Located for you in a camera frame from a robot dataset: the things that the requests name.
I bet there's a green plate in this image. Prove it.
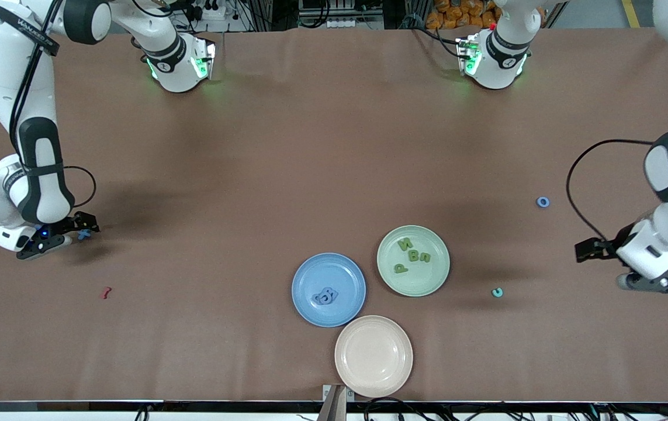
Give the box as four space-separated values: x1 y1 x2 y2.
376 225 451 298

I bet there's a beige plate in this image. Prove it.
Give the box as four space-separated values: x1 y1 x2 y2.
334 315 414 398

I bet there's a white power strip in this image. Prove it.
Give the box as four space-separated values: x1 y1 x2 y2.
325 18 381 29
186 0 226 21

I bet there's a brown paper table cover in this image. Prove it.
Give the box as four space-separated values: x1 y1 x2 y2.
0 26 668 404

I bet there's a blue plate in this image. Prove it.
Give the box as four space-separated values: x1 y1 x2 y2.
291 252 367 328

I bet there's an orange bag pile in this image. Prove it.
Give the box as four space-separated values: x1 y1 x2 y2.
426 0 501 30

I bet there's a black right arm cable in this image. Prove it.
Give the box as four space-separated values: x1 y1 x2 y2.
9 0 98 208

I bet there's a grey metal bracket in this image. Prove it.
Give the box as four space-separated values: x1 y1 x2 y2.
317 384 355 421

